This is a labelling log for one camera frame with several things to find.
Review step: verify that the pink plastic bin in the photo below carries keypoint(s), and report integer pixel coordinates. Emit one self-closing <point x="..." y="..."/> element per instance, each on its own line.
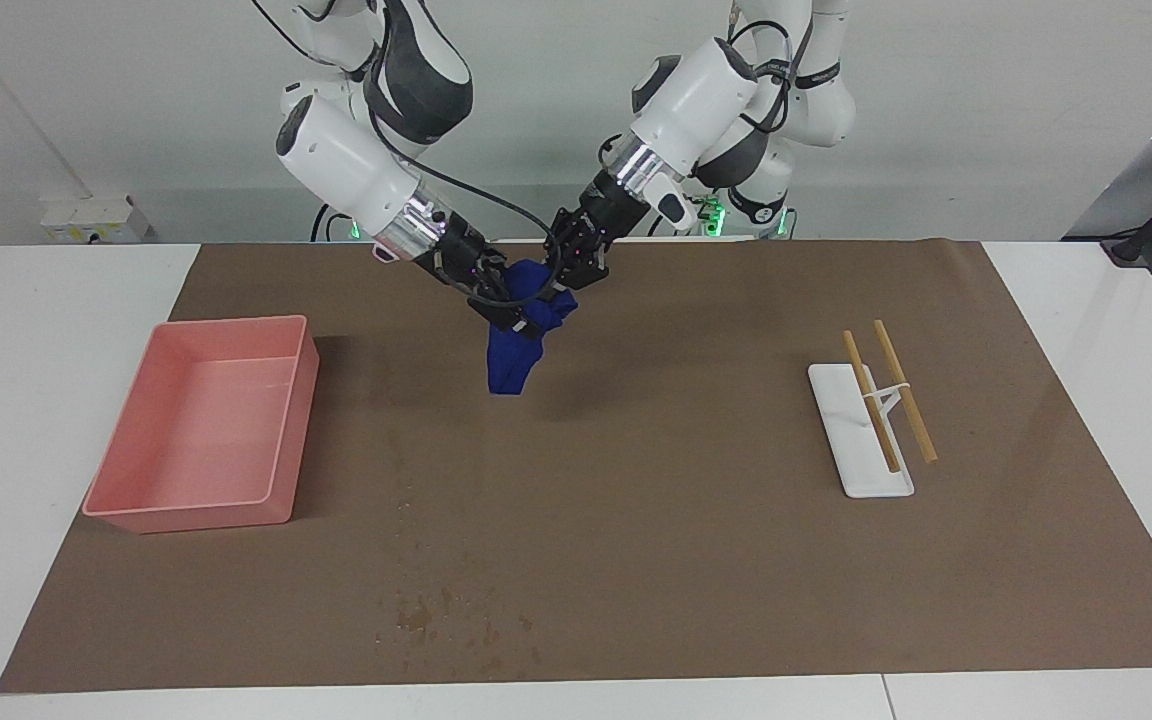
<point x="196" y="430"/>

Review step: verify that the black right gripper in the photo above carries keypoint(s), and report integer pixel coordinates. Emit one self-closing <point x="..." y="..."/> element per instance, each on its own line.
<point x="466" y="262"/>

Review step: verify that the brown table mat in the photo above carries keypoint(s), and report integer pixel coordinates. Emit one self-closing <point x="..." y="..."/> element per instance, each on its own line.
<point x="686" y="550"/>

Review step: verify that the white towel rack base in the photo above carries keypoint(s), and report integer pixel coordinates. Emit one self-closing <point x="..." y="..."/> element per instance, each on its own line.
<point x="846" y="420"/>

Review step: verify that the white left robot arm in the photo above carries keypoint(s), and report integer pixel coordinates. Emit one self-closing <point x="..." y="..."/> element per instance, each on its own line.
<point x="696" y="90"/>

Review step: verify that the white wall socket box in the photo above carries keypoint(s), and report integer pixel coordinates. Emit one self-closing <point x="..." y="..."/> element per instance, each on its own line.
<point x="86" y="220"/>

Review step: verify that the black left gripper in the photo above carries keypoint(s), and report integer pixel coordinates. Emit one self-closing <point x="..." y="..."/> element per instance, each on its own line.
<point x="591" y="220"/>

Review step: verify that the wooden rack rod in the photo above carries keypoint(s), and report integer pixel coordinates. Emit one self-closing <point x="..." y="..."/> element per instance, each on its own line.
<point x="906" y="395"/>
<point x="886" y="445"/>

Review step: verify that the blue towel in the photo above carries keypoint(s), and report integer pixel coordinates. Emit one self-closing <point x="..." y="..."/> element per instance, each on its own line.
<point x="514" y="360"/>

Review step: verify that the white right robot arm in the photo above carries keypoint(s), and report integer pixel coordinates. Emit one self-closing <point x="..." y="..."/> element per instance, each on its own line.
<point x="336" y="160"/>

